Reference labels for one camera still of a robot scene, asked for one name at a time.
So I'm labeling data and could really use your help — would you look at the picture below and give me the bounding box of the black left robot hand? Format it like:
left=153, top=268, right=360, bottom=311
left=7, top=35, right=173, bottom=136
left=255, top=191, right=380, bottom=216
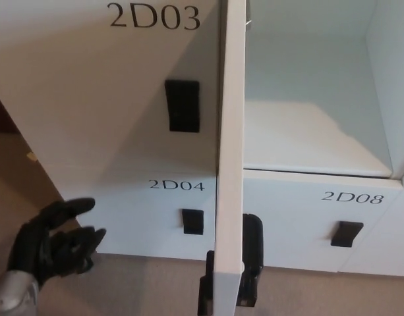
left=7, top=197, right=107, bottom=288

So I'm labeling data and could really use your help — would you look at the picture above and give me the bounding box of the white locker door 2D07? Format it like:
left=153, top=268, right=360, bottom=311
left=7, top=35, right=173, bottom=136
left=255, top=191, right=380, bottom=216
left=212, top=0, right=252, bottom=316

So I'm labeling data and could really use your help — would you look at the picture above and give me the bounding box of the white locker door 2D03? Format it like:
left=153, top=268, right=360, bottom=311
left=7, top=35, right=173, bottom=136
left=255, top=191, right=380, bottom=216
left=0, top=0, right=227, bottom=180

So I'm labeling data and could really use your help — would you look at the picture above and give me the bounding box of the white locker door 2D08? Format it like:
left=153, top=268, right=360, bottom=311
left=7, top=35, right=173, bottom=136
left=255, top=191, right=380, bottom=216
left=241, top=169, right=404, bottom=274

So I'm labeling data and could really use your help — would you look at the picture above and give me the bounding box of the white locker cabinet body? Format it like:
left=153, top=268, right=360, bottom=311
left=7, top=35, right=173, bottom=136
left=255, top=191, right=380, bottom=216
left=242, top=0, right=404, bottom=190

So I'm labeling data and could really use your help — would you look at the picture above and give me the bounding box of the black lock on 2D04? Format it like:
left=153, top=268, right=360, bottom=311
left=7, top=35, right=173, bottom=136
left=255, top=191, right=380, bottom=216
left=181, top=208, right=205, bottom=236

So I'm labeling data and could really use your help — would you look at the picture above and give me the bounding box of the black lock on 2D03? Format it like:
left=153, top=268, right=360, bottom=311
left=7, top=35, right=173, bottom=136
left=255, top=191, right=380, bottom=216
left=164, top=79, right=202, bottom=134

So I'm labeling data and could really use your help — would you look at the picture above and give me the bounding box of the black lock on 2D08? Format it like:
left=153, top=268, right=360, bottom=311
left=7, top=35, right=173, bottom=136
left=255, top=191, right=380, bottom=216
left=330, top=221, right=365, bottom=248

